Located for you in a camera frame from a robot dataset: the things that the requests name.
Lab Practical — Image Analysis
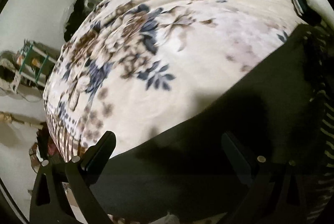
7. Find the black grey striped shirt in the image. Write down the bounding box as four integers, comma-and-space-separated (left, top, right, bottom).
91, 25, 333, 223

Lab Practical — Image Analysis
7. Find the green metal shelf rack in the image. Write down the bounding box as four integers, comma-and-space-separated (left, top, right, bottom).
16, 39, 59, 90

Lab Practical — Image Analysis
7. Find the floral cream bed blanket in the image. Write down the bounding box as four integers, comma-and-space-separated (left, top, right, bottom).
43, 0, 307, 163

